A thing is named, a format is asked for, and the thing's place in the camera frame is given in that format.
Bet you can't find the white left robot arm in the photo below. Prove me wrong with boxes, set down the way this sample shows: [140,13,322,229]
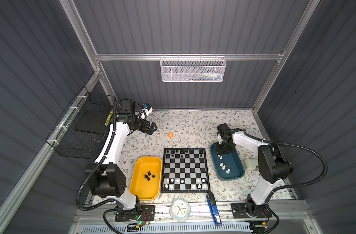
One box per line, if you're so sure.
[76,98,157,211]

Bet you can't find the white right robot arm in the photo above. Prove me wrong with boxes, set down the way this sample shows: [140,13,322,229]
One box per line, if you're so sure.
[215,123,293,207]

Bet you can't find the teal tray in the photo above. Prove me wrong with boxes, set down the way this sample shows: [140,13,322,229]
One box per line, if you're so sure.
[210,143,245,181]

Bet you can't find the black and white chessboard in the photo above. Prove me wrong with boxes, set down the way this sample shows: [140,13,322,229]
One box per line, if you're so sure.
[160,148,211,194]

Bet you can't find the yellow tray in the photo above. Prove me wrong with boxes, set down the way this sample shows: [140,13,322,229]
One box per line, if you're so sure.
[129,157,162,201]

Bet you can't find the blue stapler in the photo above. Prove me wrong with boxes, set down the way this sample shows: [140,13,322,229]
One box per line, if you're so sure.
[206,192,222,226]

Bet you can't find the pale green clock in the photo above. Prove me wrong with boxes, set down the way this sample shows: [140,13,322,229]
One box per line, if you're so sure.
[169,198,191,222]

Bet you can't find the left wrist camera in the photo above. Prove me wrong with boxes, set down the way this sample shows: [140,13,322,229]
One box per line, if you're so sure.
[139,103,153,121]

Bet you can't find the black corrugated left cable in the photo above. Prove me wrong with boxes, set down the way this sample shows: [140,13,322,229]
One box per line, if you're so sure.
[75,98,144,212]

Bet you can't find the black corrugated cable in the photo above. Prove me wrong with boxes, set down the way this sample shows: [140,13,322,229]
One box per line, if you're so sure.
[242,131,329,194]
[75,98,144,212]

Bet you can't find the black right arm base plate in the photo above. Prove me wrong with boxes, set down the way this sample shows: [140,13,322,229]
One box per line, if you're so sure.
[231,202,272,219]

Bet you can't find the black wire basket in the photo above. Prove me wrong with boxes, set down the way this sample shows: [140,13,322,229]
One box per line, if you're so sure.
[46,88,116,160]

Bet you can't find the white wire basket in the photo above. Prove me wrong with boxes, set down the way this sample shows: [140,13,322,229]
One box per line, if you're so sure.
[159,56,227,82]

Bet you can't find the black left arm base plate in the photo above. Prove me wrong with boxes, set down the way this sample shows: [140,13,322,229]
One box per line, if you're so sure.
[113,205,156,222]

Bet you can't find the black corrugated right cable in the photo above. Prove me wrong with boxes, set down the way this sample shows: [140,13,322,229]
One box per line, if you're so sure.
[242,131,329,194]

